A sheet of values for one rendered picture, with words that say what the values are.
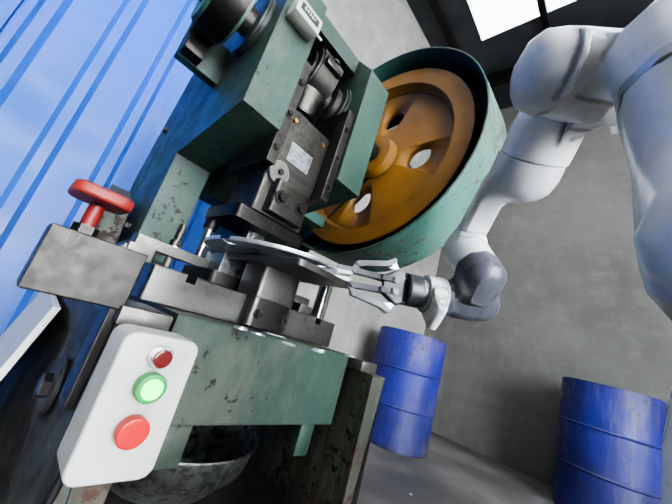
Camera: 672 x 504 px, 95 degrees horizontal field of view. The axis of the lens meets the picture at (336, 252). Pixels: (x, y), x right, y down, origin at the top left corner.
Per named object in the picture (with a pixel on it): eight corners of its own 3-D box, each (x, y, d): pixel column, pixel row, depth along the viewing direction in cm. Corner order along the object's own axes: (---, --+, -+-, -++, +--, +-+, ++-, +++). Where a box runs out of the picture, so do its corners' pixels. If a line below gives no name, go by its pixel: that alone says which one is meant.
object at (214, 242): (263, 271, 86) (264, 268, 87) (357, 283, 73) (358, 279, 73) (172, 235, 62) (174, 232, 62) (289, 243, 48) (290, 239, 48)
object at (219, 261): (271, 291, 76) (277, 274, 78) (217, 271, 66) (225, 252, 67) (252, 288, 83) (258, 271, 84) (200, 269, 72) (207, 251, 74)
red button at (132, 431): (143, 450, 29) (155, 418, 30) (109, 452, 27) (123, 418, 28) (139, 444, 30) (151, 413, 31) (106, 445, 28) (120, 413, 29)
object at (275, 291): (333, 350, 57) (352, 281, 60) (274, 336, 47) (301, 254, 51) (258, 325, 74) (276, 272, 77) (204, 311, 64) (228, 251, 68)
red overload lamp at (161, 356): (170, 373, 31) (180, 349, 32) (145, 370, 29) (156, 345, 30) (167, 370, 32) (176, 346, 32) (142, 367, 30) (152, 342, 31)
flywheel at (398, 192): (531, 211, 88) (460, 75, 127) (514, 172, 75) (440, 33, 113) (337, 291, 125) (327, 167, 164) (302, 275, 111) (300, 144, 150)
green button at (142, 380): (160, 405, 30) (172, 376, 31) (129, 404, 28) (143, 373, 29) (156, 401, 31) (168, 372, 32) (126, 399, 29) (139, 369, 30)
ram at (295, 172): (311, 234, 75) (343, 133, 82) (262, 204, 65) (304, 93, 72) (270, 235, 87) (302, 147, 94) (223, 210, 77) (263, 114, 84)
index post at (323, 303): (324, 320, 77) (335, 284, 80) (316, 317, 75) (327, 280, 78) (317, 318, 79) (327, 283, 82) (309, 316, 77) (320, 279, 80)
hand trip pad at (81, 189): (110, 261, 35) (139, 201, 37) (42, 239, 31) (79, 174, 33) (98, 258, 40) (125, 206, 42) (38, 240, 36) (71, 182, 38)
